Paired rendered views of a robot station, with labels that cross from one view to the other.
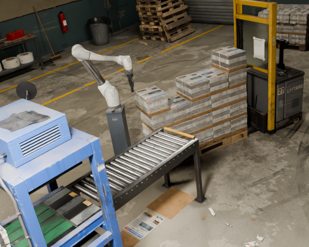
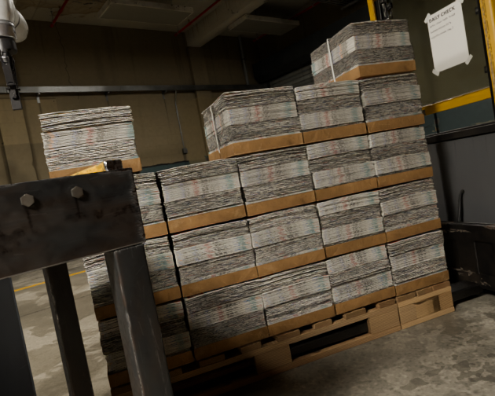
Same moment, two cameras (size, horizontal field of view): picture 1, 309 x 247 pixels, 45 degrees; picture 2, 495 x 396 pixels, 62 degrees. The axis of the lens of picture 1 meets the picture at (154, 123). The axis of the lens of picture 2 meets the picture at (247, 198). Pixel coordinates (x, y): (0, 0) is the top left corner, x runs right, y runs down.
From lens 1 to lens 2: 3.53 m
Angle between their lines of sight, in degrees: 24
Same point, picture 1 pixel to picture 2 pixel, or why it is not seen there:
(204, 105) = (285, 174)
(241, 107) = (419, 200)
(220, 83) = (336, 106)
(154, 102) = (75, 130)
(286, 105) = not seen: outside the picture
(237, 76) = (389, 94)
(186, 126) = (220, 244)
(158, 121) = not seen: hidden behind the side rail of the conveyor
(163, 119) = not seen: hidden behind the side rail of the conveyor
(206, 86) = (284, 110)
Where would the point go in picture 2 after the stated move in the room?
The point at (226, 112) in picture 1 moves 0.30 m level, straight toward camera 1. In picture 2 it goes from (368, 214) to (367, 226)
